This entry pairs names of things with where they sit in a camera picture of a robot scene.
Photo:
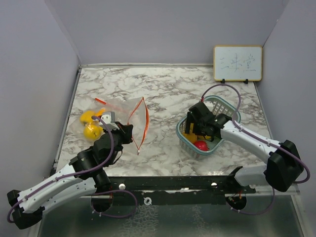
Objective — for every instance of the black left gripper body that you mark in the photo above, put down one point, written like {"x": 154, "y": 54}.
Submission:
{"x": 124, "y": 138}

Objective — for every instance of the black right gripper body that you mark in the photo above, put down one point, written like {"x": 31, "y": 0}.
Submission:
{"x": 200, "y": 129}

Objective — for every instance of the orange-yellow toy bell pepper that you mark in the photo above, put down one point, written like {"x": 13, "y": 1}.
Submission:
{"x": 192, "y": 138}

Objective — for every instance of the clear orange-zip bag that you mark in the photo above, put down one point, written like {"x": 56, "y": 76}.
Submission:
{"x": 139, "y": 118}
{"x": 121, "y": 109}

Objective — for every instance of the yellow toy lemon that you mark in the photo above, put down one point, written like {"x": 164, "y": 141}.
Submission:
{"x": 100, "y": 112}

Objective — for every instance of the yellow toy bell pepper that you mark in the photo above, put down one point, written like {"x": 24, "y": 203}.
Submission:
{"x": 86, "y": 117}

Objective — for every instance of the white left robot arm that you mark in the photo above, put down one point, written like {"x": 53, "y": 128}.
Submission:
{"x": 83, "y": 175}

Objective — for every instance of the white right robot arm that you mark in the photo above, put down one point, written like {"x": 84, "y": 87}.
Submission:
{"x": 281, "y": 161}

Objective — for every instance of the pale green plastic basket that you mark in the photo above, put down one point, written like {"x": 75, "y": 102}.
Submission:
{"x": 216, "y": 105}

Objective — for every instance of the red toy fruit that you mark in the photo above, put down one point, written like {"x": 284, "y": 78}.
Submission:
{"x": 201, "y": 145}

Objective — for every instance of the small framed whiteboard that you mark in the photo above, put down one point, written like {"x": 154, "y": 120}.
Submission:
{"x": 237, "y": 63}

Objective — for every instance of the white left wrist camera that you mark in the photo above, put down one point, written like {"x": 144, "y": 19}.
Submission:
{"x": 109, "y": 119}

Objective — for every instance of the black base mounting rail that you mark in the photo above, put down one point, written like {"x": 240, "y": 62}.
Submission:
{"x": 172, "y": 190}

